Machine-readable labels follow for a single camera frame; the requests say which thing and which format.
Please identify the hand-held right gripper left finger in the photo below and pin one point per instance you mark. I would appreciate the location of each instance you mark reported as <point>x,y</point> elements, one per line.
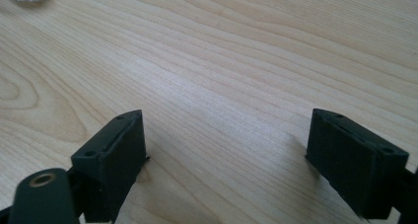
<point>111,158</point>

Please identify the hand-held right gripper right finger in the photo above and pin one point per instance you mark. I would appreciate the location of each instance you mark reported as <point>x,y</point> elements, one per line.
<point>351,164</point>

